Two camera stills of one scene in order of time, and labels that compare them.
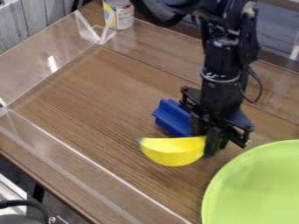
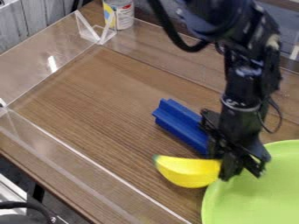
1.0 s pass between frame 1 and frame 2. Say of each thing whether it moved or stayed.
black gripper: moved
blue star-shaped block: stayed
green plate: stayed
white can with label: stayed
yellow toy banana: moved
